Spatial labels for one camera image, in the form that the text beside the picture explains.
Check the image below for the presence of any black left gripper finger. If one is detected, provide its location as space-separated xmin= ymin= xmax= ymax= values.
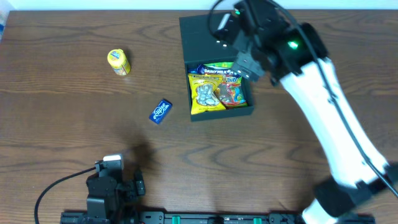
xmin=116 ymin=182 xmax=134 ymax=192
xmin=134 ymin=169 xmax=146 ymax=196

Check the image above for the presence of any green Haribo gummy bag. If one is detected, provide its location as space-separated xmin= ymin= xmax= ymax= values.
xmin=205 ymin=62 xmax=248 ymax=109

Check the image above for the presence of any purple Dairy Milk bar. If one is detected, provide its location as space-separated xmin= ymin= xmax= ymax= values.
xmin=197 ymin=64 xmax=240 ymax=78

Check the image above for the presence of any yellow Hacks candy bag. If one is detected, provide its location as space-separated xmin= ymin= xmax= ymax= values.
xmin=188 ymin=73 xmax=226 ymax=115

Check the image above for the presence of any blue Eclipse mint tin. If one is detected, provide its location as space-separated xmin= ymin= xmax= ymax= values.
xmin=149 ymin=99 xmax=172 ymax=124

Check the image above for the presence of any yellow gum bottle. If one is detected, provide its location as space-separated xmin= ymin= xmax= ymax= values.
xmin=107 ymin=49 xmax=131 ymax=76

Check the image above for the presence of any blue Oreo cookie pack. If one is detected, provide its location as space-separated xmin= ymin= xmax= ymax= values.
xmin=187 ymin=68 xmax=199 ymax=74

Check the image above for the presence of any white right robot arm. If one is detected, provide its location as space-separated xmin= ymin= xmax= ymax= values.
xmin=223 ymin=1 xmax=397 ymax=223

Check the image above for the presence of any black mounting rail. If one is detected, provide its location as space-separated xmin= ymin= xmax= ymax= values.
xmin=60 ymin=207 xmax=304 ymax=224

